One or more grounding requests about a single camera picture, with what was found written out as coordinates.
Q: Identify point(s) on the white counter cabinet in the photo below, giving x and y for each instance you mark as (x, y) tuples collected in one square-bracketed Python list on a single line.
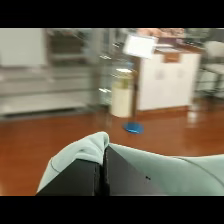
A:
[(165, 81)]

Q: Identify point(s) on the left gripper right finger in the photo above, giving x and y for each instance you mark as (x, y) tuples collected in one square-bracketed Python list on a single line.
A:
[(126, 180)]

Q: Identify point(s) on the cream cylindrical bin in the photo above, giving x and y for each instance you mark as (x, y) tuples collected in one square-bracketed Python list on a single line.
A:
[(121, 96)]

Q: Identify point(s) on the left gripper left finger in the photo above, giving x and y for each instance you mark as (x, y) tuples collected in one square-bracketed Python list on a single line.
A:
[(76, 180)]

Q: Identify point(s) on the sign stand with blue base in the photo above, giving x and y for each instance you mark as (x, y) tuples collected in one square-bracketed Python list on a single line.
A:
[(135, 126)]

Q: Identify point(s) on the pale green garment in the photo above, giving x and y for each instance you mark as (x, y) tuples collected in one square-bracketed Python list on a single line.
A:
[(186, 173)]

